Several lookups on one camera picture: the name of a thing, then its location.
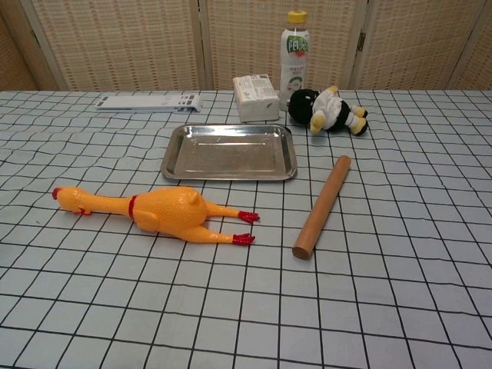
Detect yellow rubber chicken toy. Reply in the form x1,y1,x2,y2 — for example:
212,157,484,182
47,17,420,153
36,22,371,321
52,185,261,247

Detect silver metal rectangular tray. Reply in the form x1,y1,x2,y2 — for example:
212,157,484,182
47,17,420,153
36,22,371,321
161,123,299,182

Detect black white penguin plush toy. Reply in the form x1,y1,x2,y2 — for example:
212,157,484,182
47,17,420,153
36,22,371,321
288,85,369,136

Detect wooden rolling pin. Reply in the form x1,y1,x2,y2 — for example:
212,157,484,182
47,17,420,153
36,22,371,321
291,155,352,261

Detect white tissue pack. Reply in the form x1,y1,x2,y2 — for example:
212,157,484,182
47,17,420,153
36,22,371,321
232,72,281,124

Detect blue checkered tablecloth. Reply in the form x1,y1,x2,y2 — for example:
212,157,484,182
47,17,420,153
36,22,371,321
0,88,492,369

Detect white remote control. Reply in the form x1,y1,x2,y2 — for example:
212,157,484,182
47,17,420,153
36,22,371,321
95,95,204,115

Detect white drink bottle yellow cap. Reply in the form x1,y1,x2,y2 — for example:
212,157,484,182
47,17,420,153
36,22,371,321
278,10,311,111

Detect woven rattan folding screen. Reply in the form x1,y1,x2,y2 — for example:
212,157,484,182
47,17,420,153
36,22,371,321
0,0,492,92

